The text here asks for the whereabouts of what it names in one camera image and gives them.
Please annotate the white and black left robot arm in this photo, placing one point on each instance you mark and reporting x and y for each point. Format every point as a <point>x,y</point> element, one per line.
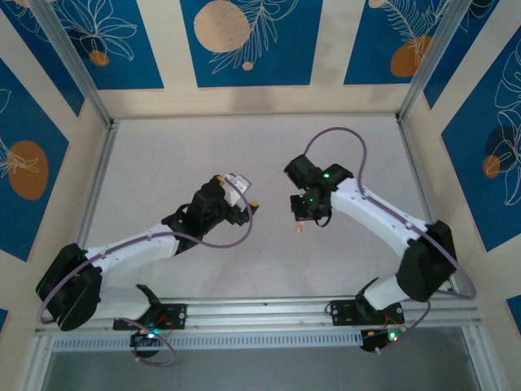
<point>122,256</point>

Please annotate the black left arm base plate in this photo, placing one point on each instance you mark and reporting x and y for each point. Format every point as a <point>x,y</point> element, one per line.
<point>179,315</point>

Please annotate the aluminium side rail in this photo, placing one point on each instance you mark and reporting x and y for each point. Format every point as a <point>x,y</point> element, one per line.
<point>94,191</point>
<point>412,163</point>

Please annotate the blue floral wall panel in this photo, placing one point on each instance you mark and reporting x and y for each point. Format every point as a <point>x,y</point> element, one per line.
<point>134,69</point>
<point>515,311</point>
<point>374,49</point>
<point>456,53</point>
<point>3,319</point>
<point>285,53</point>
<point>24,122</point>
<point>36,53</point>
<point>472,195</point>

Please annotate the long aluminium frame rail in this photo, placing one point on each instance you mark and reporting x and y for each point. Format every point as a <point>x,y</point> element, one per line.
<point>264,313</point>

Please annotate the aluminium frame post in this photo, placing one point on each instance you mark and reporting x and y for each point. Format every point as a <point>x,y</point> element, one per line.
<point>36,366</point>
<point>475,362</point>
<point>431,61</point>
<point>69,53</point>

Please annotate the black controller board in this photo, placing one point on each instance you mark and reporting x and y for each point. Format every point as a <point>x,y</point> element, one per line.
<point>378,340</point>
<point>144,344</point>

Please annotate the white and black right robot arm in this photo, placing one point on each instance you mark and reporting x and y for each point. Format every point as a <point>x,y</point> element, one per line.
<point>378,212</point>

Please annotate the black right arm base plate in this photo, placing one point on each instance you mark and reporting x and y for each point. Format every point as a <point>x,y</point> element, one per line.
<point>340,311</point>

